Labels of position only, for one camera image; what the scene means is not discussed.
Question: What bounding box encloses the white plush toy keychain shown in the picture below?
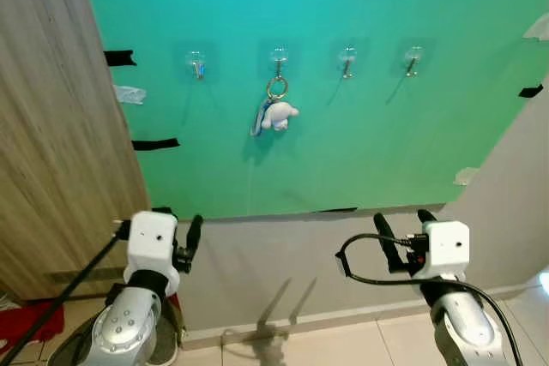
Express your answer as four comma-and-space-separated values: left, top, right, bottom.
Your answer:
250, 75, 301, 137

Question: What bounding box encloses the green backdrop sheet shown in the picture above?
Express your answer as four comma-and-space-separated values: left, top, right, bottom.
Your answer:
77, 0, 549, 219

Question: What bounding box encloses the clear tape piece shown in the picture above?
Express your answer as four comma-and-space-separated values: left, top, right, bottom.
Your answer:
114, 85, 147, 105
455, 167, 480, 185
523, 15, 549, 41

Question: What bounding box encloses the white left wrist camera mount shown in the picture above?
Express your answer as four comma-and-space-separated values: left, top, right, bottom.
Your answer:
126, 210, 180, 275

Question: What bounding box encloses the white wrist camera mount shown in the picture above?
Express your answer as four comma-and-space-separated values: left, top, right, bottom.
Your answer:
126, 210, 180, 275
422, 220, 473, 280

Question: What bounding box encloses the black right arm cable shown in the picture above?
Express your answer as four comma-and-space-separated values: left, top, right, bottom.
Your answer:
335, 232, 524, 366

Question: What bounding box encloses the red cloth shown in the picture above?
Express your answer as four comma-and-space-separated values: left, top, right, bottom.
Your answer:
0, 300, 66, 348

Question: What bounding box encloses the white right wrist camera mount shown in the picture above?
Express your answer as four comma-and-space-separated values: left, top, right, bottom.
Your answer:
422, 220, 473, 280

